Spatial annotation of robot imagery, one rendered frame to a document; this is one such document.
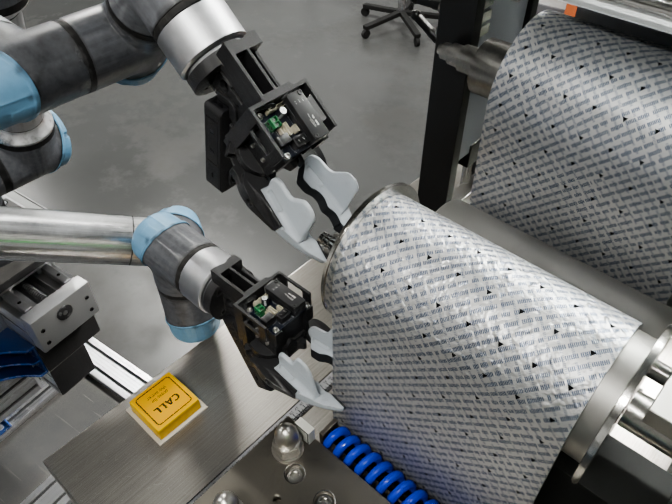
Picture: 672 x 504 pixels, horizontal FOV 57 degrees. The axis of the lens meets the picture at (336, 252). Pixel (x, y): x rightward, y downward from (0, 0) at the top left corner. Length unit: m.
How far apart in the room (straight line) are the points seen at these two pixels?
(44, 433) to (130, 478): 0.96
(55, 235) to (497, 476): 0.65
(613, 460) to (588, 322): 0.23
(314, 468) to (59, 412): 1.23
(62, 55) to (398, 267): 0.37
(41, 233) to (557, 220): 0.67
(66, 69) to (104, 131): 2.60
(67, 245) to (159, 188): 1.88
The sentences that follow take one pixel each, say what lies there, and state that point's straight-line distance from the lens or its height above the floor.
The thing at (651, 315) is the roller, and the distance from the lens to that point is 0.64.
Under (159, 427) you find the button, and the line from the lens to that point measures 0.90.
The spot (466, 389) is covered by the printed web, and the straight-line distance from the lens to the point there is 0.54.
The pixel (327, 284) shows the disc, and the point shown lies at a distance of 0.57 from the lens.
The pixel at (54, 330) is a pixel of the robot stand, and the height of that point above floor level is 0.72.
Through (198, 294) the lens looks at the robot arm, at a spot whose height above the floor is 1.13.
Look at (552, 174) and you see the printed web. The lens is 0.67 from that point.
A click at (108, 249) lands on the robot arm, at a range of 0.94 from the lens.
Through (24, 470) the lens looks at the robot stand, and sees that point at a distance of 1.81.
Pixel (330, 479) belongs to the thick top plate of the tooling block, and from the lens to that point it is 0.72.
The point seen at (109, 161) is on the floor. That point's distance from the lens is 3.03.
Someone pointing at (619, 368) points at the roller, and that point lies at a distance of 0.50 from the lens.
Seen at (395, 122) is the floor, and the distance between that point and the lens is 3.13.
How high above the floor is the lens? 1.68
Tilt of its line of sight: 44 degrees down
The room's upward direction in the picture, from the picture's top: straight up
